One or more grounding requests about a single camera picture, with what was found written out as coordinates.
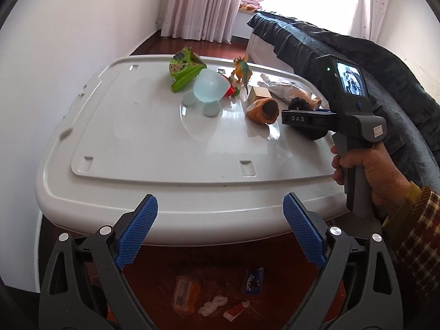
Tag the bed with dark blanket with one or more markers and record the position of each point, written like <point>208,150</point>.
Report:
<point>378,62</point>

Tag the white plastic bin lid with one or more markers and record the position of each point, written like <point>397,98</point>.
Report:
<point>154,144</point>

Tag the person's right hand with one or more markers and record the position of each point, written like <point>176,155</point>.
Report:
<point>381,175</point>

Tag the cream cushion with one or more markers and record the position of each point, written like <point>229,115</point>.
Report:
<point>424,79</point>

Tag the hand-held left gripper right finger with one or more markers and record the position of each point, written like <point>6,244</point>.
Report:
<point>304,230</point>

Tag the blue and white packet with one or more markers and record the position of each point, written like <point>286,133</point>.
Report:
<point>252,281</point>

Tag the orange snack packet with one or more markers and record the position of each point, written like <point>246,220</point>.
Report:
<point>311,97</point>

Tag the red and green toy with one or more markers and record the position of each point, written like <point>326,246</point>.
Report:
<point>233,91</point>

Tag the narrow pink curtain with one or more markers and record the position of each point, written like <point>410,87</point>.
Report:
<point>373,3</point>

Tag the wooden block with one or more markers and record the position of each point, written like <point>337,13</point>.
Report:
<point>259,93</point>

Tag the red and white wrapper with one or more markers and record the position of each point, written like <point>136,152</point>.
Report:
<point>235,311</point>

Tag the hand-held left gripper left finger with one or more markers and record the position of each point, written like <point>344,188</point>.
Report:
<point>137,233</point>

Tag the white bed frame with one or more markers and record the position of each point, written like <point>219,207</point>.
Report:
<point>261,50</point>

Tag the orange rolled sock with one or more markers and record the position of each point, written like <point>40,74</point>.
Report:
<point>257,111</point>

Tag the wide pink curtain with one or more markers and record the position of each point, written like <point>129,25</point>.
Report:
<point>202,3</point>

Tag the black fuzzy ball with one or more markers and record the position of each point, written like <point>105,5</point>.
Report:
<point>309,133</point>

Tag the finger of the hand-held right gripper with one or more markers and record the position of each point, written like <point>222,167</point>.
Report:
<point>325,110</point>
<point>302,118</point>

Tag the orange packet with white label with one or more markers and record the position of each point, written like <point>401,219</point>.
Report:
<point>185,294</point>

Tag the orange green dinosaur toy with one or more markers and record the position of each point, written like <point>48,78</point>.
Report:
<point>242,70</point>

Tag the pale blue plastic bowl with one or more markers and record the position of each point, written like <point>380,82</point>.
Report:
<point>210,84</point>

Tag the crumpled white tissue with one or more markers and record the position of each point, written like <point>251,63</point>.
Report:
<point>213,306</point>

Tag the green snack bag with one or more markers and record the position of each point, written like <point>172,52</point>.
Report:
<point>184,70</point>

